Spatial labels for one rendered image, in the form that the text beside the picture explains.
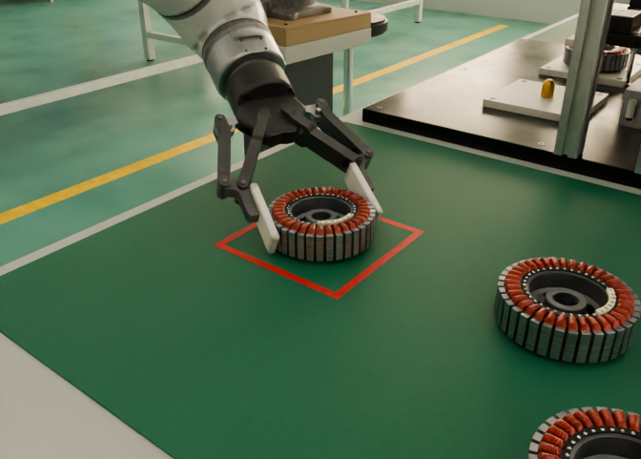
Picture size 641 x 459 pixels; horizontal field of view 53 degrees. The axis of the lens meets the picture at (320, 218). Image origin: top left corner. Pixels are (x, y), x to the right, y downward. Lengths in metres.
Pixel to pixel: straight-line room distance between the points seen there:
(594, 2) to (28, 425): 0.72
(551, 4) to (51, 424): 5.82
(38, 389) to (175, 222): 0.27
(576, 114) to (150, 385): 0.61
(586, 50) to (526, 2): 5.33
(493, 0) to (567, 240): 5.63
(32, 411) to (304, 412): 0.20
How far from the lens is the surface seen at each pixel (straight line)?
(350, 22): 1.69
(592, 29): 0.84
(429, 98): 1.08
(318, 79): 1.73
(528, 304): 0.54
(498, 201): 0.78
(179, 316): 0.57
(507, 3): 6.24
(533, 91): 1.12
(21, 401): 0.53
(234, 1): 0.79
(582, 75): 0.86
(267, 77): 0.73
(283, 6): 1.65
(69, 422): 0.50
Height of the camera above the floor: 1.08
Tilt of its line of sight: 28 degrees down
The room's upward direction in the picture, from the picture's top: straight up
